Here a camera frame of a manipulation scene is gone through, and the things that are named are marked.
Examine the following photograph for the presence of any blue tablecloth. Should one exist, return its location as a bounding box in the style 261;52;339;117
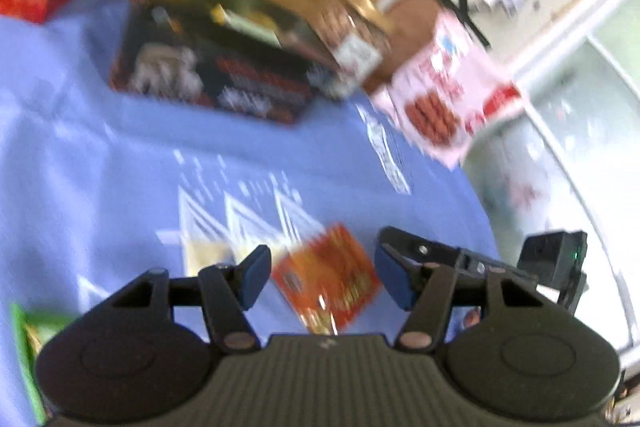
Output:
1;0;497;426

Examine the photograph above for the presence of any pink snack bag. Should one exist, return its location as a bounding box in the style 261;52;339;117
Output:
373;11;523;169

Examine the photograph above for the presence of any red orange snack packet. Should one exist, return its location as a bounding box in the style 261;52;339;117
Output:
271;225;381;335

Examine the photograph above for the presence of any person right hand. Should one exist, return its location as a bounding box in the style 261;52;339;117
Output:
463;308;482;329

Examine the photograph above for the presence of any brown chair back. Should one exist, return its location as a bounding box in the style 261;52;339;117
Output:
362;0;442;95

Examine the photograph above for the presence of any green cracker pack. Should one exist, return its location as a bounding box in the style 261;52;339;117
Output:
11;303;75;426

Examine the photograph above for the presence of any window frame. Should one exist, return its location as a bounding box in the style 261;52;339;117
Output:
464;0;639;355

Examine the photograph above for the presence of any nut jar gold lid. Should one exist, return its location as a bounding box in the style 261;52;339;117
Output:
314;0;395;86

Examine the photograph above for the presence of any black sheep print box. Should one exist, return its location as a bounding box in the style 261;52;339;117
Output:
110;0;338;124

